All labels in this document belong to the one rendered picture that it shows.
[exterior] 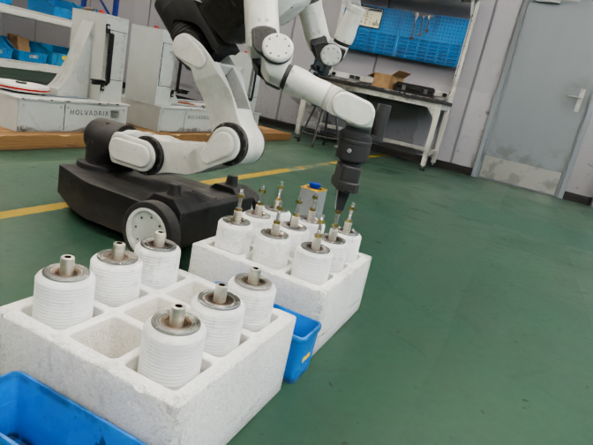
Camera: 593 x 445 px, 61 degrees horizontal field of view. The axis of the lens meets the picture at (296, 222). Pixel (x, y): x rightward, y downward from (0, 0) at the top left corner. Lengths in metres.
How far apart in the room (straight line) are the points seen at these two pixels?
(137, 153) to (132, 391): 1.20
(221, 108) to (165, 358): 1.08
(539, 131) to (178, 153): 4.96
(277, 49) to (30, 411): 0.92
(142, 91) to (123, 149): 2.13
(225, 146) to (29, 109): 1.71
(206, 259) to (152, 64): 2.77
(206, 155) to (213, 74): 0.26
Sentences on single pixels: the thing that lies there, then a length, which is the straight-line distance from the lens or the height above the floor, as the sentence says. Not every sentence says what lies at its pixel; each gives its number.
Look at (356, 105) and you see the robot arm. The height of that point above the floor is 0.61.
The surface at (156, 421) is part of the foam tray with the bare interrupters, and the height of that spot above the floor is 0.14.
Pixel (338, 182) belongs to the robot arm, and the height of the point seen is 0.42.
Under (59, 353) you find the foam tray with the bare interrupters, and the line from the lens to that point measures 0.89.
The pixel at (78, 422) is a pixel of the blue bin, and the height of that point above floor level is 0.10.
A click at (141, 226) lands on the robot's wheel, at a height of 0.11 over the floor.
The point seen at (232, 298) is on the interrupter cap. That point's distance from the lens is 0.90.
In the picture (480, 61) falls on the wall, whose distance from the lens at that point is 6.33.
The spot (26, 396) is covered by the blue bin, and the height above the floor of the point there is 0.09.
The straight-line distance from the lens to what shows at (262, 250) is 1.28.
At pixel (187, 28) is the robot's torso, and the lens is 1.81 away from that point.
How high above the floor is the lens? 0.64
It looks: 15 degrees down
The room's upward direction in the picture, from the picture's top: 12 degrees clockwise
